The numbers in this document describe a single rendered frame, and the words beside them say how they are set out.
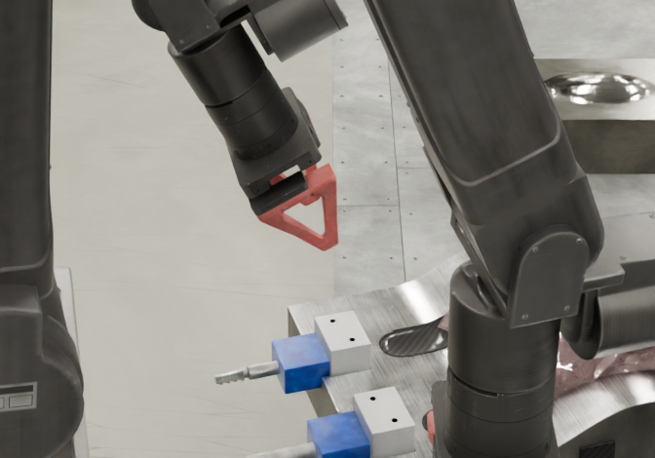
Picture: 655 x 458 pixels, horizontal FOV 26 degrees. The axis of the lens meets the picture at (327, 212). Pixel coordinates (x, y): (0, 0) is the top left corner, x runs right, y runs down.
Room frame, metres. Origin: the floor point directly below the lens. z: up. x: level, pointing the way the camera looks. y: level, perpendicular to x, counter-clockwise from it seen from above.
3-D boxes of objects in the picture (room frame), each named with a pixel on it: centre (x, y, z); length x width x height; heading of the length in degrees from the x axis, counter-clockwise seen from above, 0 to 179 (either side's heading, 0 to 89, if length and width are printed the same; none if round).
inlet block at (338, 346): (0.95, 0.03, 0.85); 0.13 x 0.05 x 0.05; 107
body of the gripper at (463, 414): (0.58, -0.09, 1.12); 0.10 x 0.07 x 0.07; 0
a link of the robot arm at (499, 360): (0.58, -0.10, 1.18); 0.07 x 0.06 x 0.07; 107
